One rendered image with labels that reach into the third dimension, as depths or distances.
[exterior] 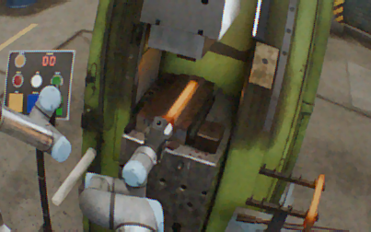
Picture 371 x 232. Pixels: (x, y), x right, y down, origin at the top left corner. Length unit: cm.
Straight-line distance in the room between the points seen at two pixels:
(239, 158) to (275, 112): 27
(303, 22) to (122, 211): 99
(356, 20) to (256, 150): 590
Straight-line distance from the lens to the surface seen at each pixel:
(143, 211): 131
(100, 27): 206
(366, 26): 782
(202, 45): 178
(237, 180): 218
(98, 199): 133
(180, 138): 196
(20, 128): 129
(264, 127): 202
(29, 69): 197
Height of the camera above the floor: 201
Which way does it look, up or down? 30 degrees down
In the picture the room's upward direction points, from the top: 11 degrees clockwise
